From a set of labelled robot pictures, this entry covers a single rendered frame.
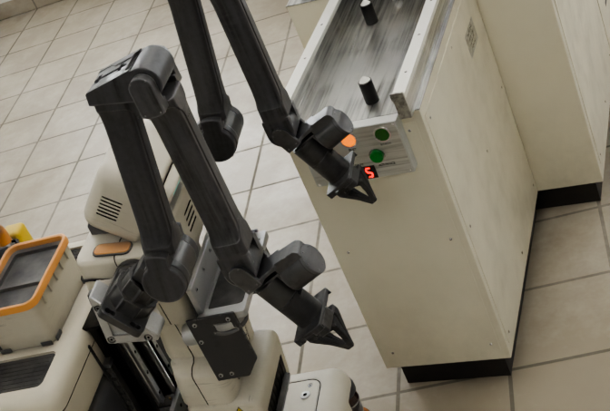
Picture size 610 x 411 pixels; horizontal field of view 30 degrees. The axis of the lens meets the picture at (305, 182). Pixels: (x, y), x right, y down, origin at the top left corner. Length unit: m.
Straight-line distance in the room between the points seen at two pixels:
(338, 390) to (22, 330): 0.79
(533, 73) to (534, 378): 0.83
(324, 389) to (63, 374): 0.72
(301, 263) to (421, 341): 1.06
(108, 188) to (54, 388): 0.42
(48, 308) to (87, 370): 0.15
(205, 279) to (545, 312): 1.20
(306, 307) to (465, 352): 1.02
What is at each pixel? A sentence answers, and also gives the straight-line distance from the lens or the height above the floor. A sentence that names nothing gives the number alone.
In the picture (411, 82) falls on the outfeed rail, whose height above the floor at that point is 0.89.
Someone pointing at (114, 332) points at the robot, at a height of 0.91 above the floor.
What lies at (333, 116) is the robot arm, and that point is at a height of 0.99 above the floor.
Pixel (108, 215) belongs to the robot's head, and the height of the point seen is 1.07.
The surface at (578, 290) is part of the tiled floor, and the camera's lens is 3.17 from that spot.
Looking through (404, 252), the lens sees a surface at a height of 0.46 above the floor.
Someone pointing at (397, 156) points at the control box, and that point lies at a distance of 2.51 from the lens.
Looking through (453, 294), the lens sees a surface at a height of 0.31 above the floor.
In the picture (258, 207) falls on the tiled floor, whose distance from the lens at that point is 4.04.
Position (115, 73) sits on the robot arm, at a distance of 1.77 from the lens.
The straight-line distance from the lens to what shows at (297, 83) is 2.64.
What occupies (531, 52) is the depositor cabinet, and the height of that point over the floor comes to 0.55.
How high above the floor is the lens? 2.03
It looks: 30 degrees down
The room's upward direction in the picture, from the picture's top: 24 degrees counter-clockwise
